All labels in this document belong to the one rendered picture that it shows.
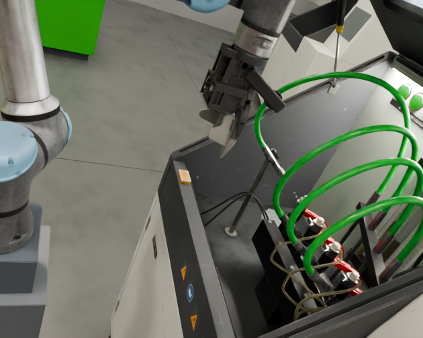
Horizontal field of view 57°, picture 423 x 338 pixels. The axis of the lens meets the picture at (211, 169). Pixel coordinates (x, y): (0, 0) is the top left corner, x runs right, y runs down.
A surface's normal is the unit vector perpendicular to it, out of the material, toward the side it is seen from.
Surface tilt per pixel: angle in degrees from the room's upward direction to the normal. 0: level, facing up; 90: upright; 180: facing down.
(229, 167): 90
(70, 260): 0
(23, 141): 8
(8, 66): 91
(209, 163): 90
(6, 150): 8
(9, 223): 73
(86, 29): 90
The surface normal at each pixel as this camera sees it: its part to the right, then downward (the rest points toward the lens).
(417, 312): -0.80, -0.34
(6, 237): 0.68, 0.33
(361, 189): -0.91, -0.16
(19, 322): 0.27, 0.60
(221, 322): 0.35, -0.79
